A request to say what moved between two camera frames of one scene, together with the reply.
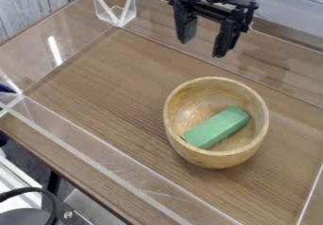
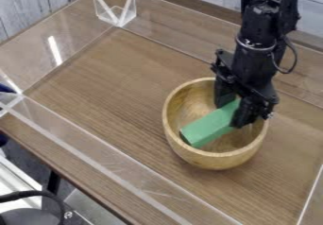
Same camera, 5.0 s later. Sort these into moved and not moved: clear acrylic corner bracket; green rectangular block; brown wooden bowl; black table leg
Moved: green rectangular block
Not moved: brown wooden bowl; clear acrylic corner bracket; black table leg
